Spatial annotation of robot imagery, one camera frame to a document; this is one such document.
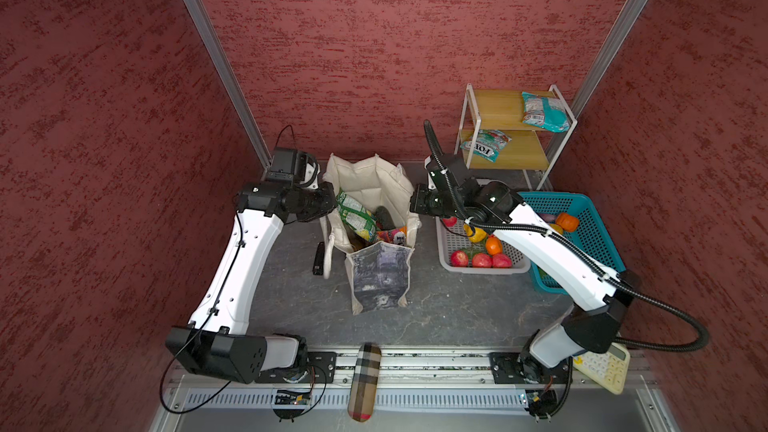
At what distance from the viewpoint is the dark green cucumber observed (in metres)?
0.91

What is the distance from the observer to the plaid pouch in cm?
68

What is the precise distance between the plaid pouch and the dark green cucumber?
13.1 inches
